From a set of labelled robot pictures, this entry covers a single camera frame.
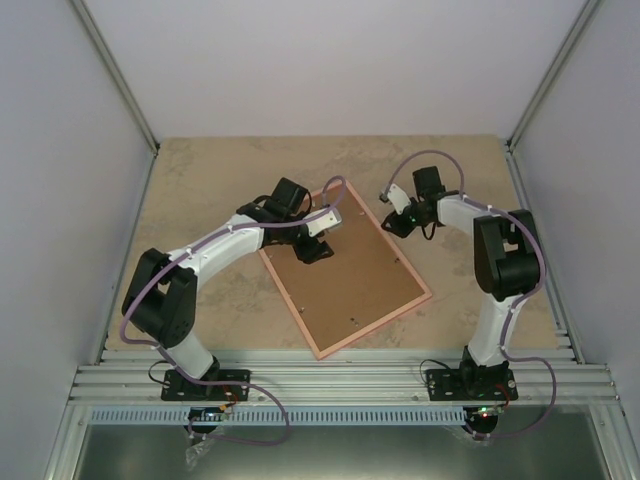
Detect pink wooden picture frame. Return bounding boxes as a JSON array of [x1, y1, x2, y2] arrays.
[[258, 180, 433, 362]]

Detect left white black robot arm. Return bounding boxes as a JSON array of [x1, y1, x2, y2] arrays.
[[122, 178, 342, 399]]

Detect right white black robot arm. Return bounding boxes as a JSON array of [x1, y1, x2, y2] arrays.
[[380, 167, 546, 400]]

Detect left controller circuit board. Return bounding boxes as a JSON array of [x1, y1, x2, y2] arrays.
[[187, 403, 233, 422]]

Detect controller circuit board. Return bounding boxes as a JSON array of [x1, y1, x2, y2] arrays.
[[469, 402, 507, 418], [187, 403, 233, 422]]

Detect right controller circuit board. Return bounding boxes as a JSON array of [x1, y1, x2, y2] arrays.
[[469, 402, 507, 418]]

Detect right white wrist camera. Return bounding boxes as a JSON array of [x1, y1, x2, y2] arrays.
[[379, 183, 412, 215]]

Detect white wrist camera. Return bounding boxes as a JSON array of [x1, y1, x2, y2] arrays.
[[379, 183, 412, 215], [304, 207, 342, 238]]

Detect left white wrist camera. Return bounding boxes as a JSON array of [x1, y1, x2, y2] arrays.
[[304, 207, 342, 238]]

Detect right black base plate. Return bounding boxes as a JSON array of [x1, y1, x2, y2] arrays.
[[423, 369, 519, 402]]

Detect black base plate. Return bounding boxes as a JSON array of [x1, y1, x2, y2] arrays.
[[160, 369, 251, 403], [423, 369, 519, 402]]

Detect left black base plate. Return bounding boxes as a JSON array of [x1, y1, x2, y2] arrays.
[[160, 369, 251, 403]]

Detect aluminium mounting rail bed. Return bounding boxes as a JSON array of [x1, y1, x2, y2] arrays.
[[69, 333, 619, 406]]

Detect slotted blue cable duct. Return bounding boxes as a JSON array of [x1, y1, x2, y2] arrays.
[[89, 406, 466, 427]]

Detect right aluminium corner post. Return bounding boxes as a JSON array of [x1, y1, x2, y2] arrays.
[[505, 0, 604, 153]]

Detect aluminium corner post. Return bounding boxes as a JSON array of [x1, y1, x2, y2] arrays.
[[68, 0, 160, 157], [505, 0, 604, 153]]

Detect left aluminium corner post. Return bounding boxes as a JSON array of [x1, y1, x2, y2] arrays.
[[68, 0, 160, 157]]

